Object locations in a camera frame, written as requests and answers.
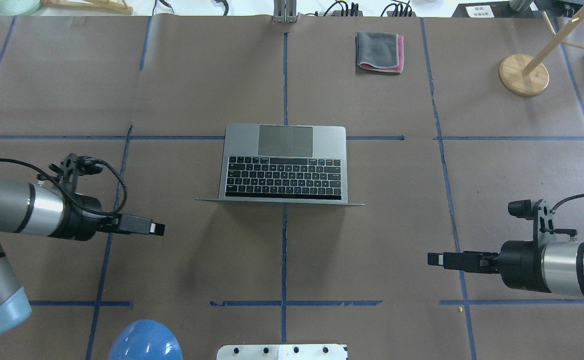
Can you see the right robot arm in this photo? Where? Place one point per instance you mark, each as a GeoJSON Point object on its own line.
{"type": "Point", "coordinates": [556, 268]}

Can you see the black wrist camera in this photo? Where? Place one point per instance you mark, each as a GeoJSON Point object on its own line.
{"type": "Point", "coordinates": [542, 215]}
{"type": "Point", "coordinates": [73, 166]}

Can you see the grey and pink cloth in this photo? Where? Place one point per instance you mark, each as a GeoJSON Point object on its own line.
{"type": "Point", "coordinates": [380, 52]}

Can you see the aluminium frame post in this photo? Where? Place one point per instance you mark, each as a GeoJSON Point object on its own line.
{"type": "Point", "coordinates": [285, 11]}

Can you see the wooden mug tree stand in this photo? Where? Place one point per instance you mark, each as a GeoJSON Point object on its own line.
{"type": "Point", "coordinates": [526, 75]}

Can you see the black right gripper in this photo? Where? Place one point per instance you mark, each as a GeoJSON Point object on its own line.
{"type": "Point", "coordinates": [520, 259]}

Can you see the blue desk lamp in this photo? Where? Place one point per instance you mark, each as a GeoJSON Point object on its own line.
{"type": "Point", "coordinates": [145, 339]}

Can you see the wooden dish rack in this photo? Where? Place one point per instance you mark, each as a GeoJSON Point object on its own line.
{"type": "Point", "coordinates": [109, 6]}

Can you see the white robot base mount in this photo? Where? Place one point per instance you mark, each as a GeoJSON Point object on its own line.
{"type": "Point", "coordinates": [307, 351]}

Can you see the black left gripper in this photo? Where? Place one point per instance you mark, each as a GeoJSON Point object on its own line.
{"type": "Point", "coordinates": [81, 220]}

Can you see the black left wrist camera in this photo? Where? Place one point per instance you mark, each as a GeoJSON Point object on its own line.
{"type": "Point", "coordinates": [73, 166]}

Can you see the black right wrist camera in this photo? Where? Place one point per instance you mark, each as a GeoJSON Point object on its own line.
{"type": "Point", "coordinates": [542, 215]}

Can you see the green glass plate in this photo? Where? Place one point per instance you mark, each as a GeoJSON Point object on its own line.
{"type": "Point", "coordinates": [16, 7]}

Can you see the grey laptop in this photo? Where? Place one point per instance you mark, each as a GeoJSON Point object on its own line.
{"type": "Point", "coordinates": [293, 164]}

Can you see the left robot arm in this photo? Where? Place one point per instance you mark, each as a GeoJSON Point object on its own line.
{"type": "Point", "coordinates": [34, 210]}

